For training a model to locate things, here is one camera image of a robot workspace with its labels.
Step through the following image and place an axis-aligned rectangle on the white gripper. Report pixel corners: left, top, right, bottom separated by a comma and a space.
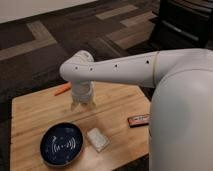
70, 82, 96, 111

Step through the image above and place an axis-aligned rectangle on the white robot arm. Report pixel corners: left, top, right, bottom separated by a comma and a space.
59, 48, 213, 171

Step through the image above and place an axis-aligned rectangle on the orange carrot toy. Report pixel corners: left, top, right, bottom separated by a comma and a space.
54, 83, 72, 96

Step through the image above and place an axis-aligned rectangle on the dark blue patterned bowl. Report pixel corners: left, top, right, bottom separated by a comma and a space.
40, 122, 84, 167

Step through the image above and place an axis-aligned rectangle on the black and orange bar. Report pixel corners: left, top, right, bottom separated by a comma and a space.
127, 114, 149, 128

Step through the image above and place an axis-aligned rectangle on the black office chair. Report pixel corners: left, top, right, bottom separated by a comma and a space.
148, 0, 213, 50

